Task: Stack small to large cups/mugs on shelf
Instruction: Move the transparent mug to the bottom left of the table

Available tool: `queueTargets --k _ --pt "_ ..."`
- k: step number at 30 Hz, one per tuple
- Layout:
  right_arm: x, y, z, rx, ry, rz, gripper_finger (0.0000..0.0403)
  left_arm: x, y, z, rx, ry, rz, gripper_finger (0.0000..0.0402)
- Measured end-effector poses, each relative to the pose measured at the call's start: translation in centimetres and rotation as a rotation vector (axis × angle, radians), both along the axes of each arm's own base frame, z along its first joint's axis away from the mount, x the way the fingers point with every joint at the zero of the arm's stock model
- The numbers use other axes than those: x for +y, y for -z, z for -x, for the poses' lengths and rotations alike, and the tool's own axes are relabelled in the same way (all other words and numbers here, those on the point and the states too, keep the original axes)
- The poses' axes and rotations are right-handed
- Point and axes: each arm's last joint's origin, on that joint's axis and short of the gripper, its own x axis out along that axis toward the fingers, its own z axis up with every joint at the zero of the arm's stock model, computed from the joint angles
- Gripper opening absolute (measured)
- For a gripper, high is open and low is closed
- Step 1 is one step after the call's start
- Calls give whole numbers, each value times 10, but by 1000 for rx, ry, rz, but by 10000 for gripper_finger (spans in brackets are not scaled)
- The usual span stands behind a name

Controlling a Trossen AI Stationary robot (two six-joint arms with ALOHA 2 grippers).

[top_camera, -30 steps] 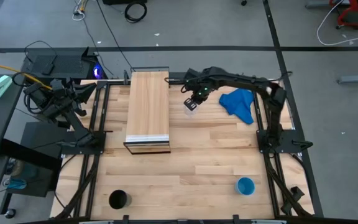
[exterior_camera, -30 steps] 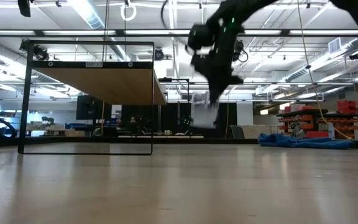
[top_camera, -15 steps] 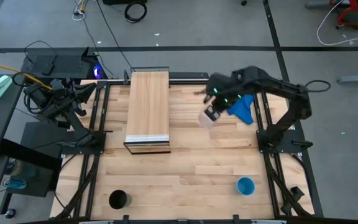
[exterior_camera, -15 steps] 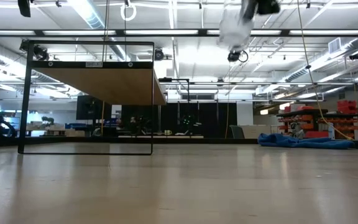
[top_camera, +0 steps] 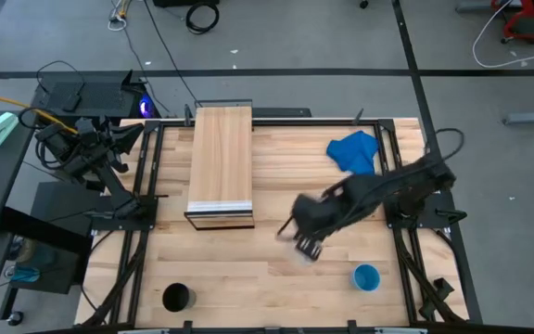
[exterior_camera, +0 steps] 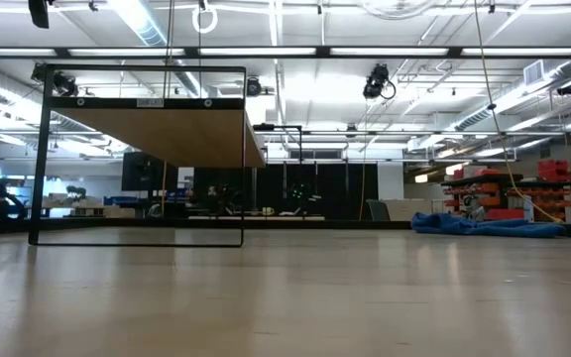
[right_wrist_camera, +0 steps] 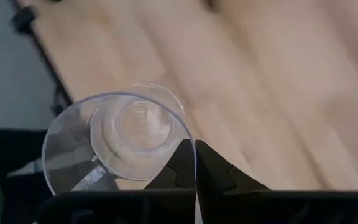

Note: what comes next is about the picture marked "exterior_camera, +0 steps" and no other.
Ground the black ceiling spotlight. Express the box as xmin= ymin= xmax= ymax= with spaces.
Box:
xmin=31 ymin=62 xmax=80 ymax=98

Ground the black monitor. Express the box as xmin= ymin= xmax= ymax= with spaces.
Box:
xmin=120 ymin=151 xmax=179 ymax=193

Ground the round black ceiling device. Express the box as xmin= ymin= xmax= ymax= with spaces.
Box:
xmin=245 ymin=75 xmax=264 ymax=98

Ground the black overhead light beam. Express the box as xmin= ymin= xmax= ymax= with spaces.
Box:
xmin=0 ymin=45 xmax=571 ymax=60

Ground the grey chair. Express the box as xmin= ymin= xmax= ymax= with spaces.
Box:
xmin=365 ymin=198 xmax=393 ymax=223

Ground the blue cloth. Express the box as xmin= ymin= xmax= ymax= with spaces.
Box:
xmin=410 ymin=211 xmax=567 ymax=240

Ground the orange parts bin rack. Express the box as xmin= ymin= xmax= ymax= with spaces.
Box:
xmin=440 ymin=158 xmax=571 ymax=223

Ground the silver ventilation duct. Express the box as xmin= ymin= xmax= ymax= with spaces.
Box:
xmin=108 ymin=0 xmax=203 ymax=98

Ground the white hanging ring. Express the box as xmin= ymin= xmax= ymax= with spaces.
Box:
xmin=190 ymin=3 xmax=219 ymax=36

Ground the wooden shelf with black frame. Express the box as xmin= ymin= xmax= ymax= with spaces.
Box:
xmin=28 ymin=62 xmax=268 ymax=249

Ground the black partition wall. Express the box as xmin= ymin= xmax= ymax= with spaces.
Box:
xmin=192 ymin=162 xmax=381 ymax=222

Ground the black ceiling camera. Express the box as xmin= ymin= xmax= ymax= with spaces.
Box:
xmin=362 ymin=62 xmax=398 ymax=101

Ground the black metal rig frame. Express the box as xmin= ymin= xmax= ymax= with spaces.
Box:
xmin=0 ymin=216 xmax=571 ymax=240

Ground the yellow hanging cable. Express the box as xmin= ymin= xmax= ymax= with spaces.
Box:
xmin=472 ymin=0 xmax=565 ymax=225

